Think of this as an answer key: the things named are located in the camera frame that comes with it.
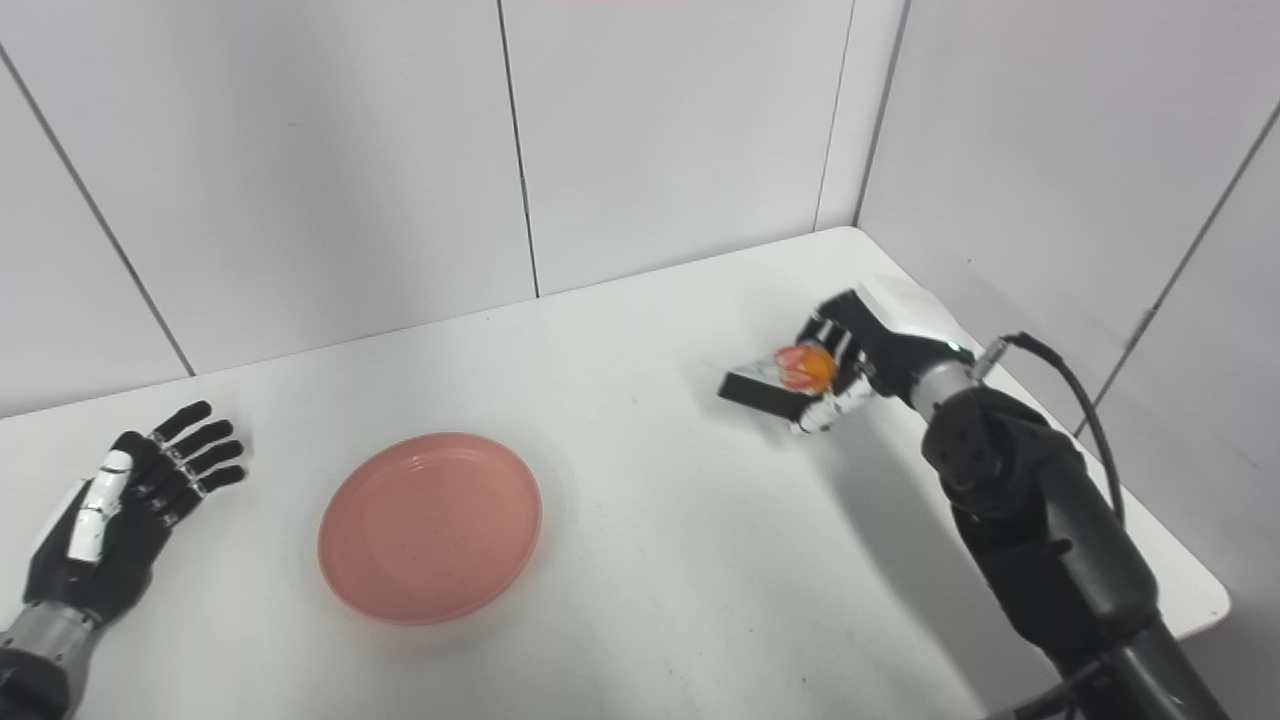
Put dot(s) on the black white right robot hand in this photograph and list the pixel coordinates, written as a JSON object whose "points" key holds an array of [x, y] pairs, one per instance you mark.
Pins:
{"points": [[895, 340]]}

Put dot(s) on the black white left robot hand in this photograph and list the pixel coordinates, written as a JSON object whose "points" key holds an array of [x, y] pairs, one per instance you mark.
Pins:
{"points": [[130, 560]]}

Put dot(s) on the black snack packet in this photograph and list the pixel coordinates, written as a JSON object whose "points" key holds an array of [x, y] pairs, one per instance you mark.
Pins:
{"points": [[765, 390]]}

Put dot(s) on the pink round plate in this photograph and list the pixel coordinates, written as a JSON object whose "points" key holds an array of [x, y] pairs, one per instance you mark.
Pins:
{"points": [[430, 528]]}

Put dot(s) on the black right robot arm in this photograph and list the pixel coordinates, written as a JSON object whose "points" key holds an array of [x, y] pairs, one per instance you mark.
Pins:
{"points": [[1040, 520]]}

